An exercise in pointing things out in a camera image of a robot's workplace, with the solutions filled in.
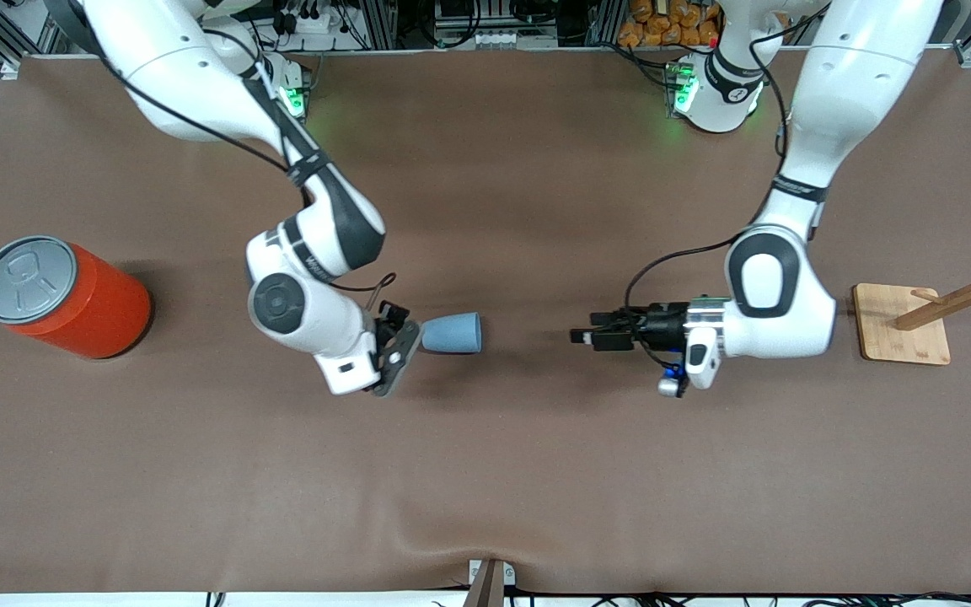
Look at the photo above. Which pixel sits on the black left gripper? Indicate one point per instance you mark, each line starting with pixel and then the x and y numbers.
pixel 661 326

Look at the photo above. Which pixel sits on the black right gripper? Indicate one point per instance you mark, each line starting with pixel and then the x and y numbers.
pixel 390 324

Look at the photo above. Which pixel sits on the light blue plastic cup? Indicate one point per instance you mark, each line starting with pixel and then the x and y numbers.
pixel 453 333

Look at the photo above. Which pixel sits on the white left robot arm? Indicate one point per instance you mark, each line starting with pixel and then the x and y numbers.
pixel 856 76

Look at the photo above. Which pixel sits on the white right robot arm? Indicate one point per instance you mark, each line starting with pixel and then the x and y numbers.
pixel 174 67

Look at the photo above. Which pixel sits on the wooden cup rack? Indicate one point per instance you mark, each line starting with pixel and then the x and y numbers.
pixel 903 324

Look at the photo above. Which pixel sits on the brown table mat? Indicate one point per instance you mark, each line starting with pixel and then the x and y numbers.
pixel 485 464

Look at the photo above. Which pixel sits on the orange can with grey lid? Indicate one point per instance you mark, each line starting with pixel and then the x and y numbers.
pixel 98 308

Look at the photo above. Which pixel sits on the white terminal block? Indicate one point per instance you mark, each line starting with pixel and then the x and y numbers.
pixel 506 39

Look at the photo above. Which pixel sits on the white power strip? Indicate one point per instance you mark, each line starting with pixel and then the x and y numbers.
pixel 317 24

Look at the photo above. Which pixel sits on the orange snack bag pile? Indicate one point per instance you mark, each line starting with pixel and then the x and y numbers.
pixel 662 25

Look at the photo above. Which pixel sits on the metal bracket with brown post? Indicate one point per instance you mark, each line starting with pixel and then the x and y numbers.
pixel 490 590

